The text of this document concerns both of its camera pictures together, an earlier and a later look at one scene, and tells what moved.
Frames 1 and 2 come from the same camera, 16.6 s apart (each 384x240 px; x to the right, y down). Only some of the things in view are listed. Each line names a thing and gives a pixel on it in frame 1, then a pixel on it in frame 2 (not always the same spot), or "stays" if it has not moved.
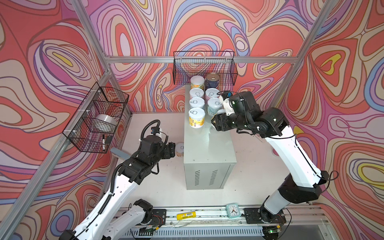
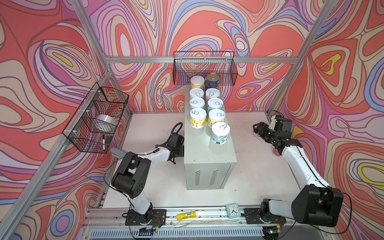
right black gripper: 220,120 to 260,129
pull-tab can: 212,92 stays
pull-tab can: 196,102 stays
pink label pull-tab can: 196,92 stays
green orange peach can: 197,82 stays
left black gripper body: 154,160 to 179,151
